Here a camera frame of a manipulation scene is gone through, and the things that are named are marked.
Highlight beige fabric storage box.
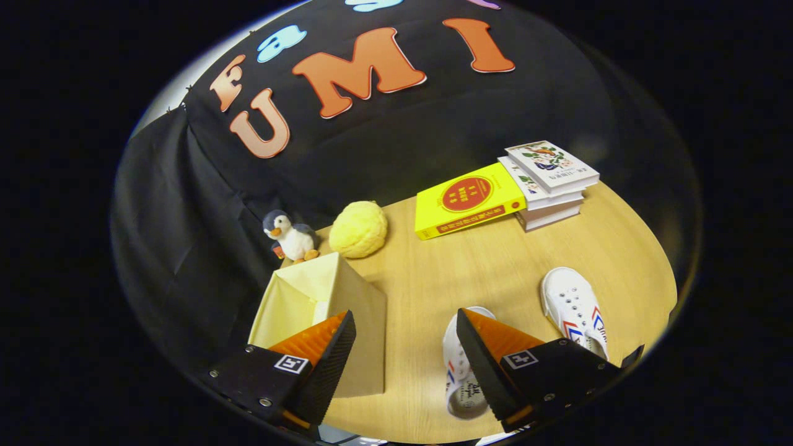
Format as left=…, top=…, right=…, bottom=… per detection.
left=248, top=251, right=388, bottom=398

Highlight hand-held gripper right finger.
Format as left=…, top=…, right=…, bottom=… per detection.
left=456, top=308, right=622, bottom=434

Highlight thick white book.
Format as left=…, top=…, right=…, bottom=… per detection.
left=515, top=201, right=582, bottom=232

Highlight penguin plush toy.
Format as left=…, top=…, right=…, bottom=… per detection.
left=263, top=209, right=321, bottom=264

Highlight white floral cover book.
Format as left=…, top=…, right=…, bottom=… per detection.
left=506, top=141, right=600, bottom=196
left=498, top=156, right=585, bottom=211

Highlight yellow book red circle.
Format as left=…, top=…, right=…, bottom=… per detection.
left=414, top=162, right=527, bottom=241

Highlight yellow plush ball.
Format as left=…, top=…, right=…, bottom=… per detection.
left=328, top=200, right=389, bottom=259

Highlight white canvas shoe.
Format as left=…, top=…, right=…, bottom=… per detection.
left=442, top=306, right=496, bottom=420
left=540, top=266, right=610, bottom=362

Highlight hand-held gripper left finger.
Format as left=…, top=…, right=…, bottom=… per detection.
left=198, top=310, right=357, bottom=438

